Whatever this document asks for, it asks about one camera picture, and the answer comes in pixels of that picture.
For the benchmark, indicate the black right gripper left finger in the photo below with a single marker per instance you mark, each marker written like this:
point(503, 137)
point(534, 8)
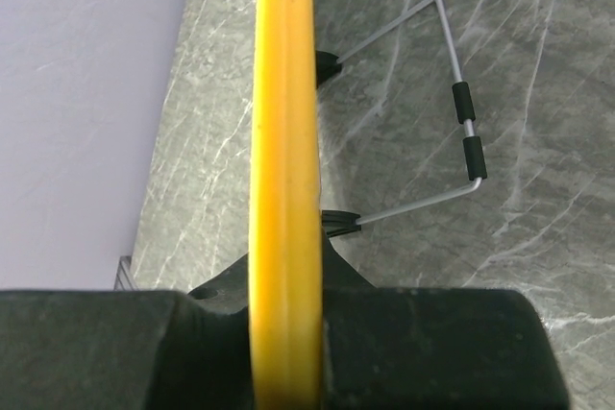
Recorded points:
point(128, 349)

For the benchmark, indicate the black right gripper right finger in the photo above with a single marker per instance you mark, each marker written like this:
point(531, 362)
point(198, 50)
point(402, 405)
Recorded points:
point(433, 348)

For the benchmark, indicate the yellow framed whiteboard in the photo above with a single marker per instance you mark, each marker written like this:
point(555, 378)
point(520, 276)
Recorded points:
point(285, 254)

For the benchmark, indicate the aluminium rail frame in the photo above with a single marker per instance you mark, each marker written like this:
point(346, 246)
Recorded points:
point(124, 279)

